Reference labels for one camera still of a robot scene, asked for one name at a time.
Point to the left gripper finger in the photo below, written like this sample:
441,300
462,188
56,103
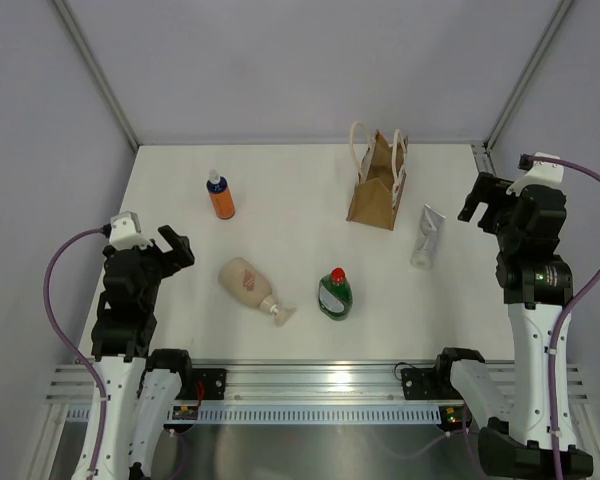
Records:
129,256
180,256

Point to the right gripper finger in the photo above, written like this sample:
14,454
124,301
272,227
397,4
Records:
487,189
495,217

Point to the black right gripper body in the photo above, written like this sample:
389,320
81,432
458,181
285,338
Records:
507,243

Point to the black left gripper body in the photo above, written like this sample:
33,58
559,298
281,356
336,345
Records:
153,266

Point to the beige pump bottle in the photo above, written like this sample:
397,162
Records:
251,288

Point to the silver tube white cap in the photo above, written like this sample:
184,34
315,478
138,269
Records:
428,238

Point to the orange spray bottle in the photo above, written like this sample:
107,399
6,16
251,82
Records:
220,196

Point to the brown canvas bag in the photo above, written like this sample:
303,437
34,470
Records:
381,176

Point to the green bottle red cap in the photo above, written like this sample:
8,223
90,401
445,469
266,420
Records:
335,297

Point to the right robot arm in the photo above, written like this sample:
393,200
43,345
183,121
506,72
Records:
532,436

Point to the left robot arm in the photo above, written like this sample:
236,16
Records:
135,386

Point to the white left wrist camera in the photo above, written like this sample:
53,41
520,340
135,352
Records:
126,232

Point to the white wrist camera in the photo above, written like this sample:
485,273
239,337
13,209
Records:
126,232
540,169

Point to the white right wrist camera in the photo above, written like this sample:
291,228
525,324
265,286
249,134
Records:
540,169

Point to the white slotted cable duct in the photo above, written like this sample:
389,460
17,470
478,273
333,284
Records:
216,414

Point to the aluminium mounting rail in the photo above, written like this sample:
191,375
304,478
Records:
296,383

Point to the right aluminium frame post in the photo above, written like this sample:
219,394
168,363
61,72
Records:
543,45

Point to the aluminium frame post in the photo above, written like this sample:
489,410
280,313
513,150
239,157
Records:
78,39
543,45

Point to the left aluminium frame post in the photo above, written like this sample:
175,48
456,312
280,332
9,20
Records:
78,39

